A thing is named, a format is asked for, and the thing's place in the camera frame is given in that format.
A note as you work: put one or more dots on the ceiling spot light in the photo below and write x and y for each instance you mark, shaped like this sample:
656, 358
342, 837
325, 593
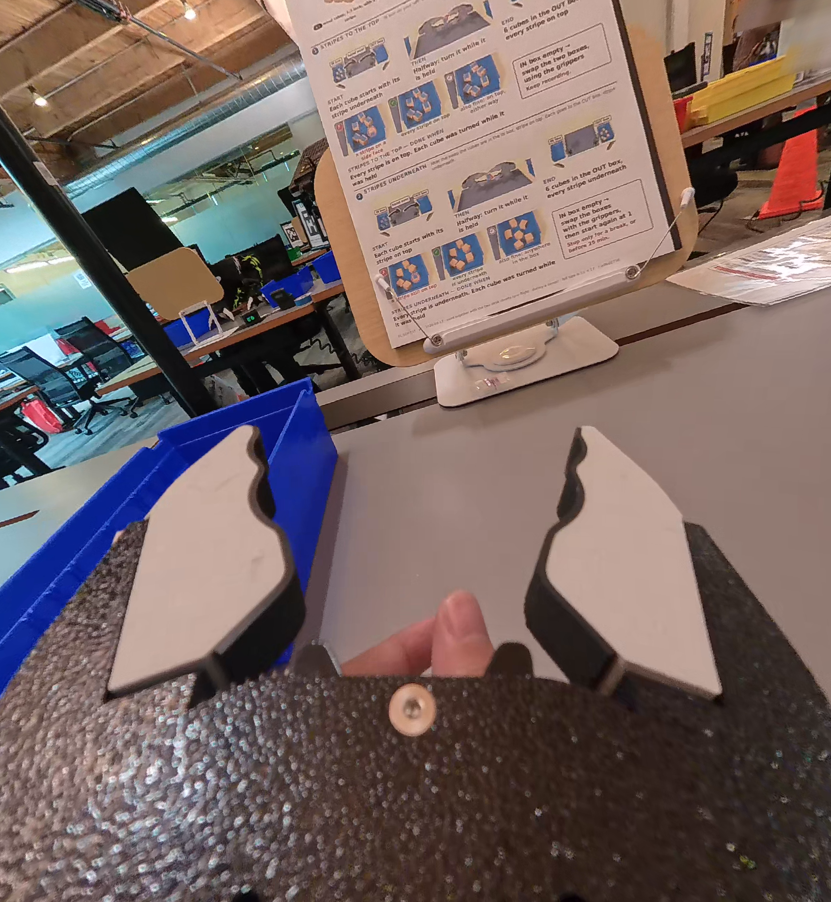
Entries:
40, 98
189, 10

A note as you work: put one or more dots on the small black box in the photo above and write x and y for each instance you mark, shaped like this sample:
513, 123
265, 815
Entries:
282, 298

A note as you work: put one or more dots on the blue plastic bin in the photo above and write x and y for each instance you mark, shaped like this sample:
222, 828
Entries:
327, 268
287, 287
303, 465
184, 332

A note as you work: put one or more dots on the printed instruction sheet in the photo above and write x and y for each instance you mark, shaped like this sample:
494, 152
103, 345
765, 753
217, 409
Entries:
493, 141

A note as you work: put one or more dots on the laminated printed sheet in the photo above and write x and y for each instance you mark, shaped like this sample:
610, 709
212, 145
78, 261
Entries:
775, 264

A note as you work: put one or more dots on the orange traffic cone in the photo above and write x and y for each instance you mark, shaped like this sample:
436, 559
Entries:
796, 176

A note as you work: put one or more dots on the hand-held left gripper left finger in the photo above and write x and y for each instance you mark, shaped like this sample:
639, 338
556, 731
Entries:
204, 564

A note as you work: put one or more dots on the black monitor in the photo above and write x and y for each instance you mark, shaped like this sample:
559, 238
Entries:
680, 67
126, 225

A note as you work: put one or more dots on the black neon striped jacket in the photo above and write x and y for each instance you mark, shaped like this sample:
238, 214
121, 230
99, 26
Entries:
246, 271

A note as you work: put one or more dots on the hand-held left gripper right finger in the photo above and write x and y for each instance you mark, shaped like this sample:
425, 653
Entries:
627, 571

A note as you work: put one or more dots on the person's left hand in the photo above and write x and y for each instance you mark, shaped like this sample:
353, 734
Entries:
458, 634

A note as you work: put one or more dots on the black steel pillar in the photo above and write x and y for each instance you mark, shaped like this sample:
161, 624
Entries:
85, 246

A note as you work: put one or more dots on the background wooden table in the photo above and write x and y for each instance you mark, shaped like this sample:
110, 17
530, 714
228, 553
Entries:
274, 318

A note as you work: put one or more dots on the instruction sheet on stand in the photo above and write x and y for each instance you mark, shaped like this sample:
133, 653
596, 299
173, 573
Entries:
570, 349

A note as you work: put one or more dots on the red bag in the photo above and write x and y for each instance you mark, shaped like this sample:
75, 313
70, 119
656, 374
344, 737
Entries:
40, 416

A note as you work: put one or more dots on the stack of yellow bins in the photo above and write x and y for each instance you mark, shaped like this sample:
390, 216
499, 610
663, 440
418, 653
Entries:
740, 91

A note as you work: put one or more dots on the wooden document stand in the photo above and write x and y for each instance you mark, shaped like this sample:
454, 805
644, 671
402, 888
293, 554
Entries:
172, 278

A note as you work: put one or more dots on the black white marker board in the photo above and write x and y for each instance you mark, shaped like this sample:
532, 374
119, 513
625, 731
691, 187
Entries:
310, 225

